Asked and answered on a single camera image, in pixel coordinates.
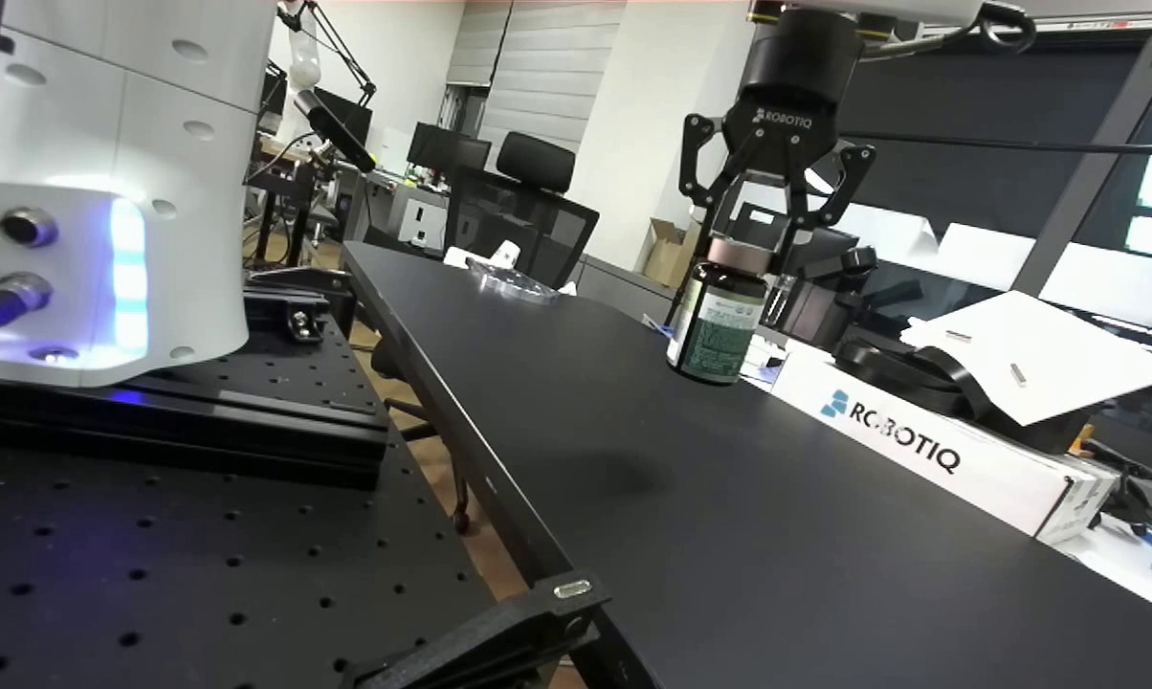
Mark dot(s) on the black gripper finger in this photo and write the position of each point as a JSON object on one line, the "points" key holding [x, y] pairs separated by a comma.
{"points": [[703, 160], [844, 177]]}

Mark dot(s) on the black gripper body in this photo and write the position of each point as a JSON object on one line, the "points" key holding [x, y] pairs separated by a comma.
{"points": [[798, 81]]}

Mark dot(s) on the dark medicine bottle white cap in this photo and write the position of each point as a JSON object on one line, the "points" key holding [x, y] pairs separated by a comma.
{"points": [[719, 327]]}

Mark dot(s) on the brown cardboard box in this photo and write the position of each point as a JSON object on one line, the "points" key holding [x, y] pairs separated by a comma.
{"points": [[662, 250]]}

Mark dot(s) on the black partition panel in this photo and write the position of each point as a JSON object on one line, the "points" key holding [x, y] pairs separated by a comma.
{"points": [[983, 138]]}

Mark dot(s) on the black office chair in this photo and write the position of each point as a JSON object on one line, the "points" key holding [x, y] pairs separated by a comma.
{"points": [[536, 206]]}

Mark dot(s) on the black pouch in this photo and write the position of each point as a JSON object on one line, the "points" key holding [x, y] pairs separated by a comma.
{"points": [[912, 370]]}

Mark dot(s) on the clear plastic bag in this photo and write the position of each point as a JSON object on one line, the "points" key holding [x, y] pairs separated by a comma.
{"points": [[507, 274]]}

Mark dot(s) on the black computer monitor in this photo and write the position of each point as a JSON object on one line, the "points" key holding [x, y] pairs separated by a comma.
{"points": [[448, 152]]}

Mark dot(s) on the black diagonal pole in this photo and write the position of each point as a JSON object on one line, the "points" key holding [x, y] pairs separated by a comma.
{"points": [[1096, 160]]}

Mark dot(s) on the white Robotiq cardboard box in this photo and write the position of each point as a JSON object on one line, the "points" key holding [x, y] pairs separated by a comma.
{"points": [[944, 453]]}

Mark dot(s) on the black table clamp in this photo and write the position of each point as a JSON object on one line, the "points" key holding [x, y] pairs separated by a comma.
{"points": [[509, 638]]}

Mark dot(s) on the black perforated breadboard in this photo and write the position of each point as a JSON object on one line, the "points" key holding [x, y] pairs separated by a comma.
{"points": [[179, 574]]}

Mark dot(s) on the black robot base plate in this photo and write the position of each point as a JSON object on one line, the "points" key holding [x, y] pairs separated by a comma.
{"points": [[255, 407]]}

